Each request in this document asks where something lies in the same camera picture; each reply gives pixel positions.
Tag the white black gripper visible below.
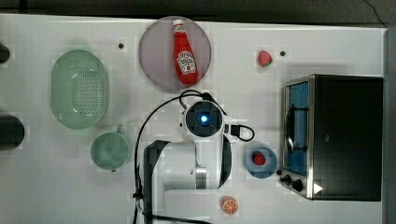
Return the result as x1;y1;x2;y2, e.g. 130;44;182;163
223;116;247;142

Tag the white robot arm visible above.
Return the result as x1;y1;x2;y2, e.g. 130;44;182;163
142;99;243;224

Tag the black silver toaster oven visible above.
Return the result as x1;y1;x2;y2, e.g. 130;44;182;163
278;74;384;202

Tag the red strawberry in bowl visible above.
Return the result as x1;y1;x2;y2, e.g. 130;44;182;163
252;151;266;166

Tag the blue small bowl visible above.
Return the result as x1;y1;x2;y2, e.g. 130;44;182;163
246;147;277;179

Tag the red toy strawberry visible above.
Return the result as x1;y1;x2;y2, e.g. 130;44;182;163
257;50;273;67

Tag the red ketchup bottle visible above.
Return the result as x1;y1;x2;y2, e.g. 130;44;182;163
172;20;199;85

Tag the orange slice toy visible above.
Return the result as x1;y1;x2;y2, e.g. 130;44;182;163
221;197;239;216

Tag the grey round plate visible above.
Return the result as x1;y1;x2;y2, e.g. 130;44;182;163
138;16;212;91

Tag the green mug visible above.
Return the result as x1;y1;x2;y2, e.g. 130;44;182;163
91;124;130;172

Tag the green plastic colander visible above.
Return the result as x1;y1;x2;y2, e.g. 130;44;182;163
50;49;109;130

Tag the black round pan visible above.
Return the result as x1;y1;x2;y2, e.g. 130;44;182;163
0;115;25;151

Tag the black cylinder cup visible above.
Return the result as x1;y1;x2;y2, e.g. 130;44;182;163
0;44;10;63

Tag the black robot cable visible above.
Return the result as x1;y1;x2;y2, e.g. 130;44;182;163
132;89;225;224

